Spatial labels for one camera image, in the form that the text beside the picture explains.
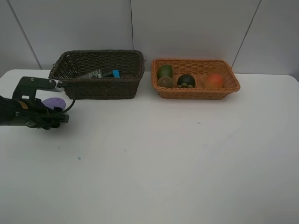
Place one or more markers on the orange red peach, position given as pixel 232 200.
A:
pixel 214 80

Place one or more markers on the brown kiwi fruit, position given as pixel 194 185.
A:
pixel 165 82

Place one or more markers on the dark purple mangosteen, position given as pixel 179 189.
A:
pixel 186 81

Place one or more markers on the dark green pump bottle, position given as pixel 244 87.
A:
pixel 97 74

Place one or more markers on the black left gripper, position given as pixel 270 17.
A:
pixel 36 114

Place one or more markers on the orange wicker basket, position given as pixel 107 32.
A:
pixel 199 69

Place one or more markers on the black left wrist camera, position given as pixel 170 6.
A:
pixel 28 86

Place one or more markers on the green lime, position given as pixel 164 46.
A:
pixel 165 71

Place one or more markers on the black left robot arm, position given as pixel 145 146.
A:
pixel 9 114

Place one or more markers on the dark brown wicker basket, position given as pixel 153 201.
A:
pixel 71 65

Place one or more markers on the purple lidded round jar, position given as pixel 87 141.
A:
pixel 54 102

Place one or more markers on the blue whiteboard eraser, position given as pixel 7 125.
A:
pixel 116 73

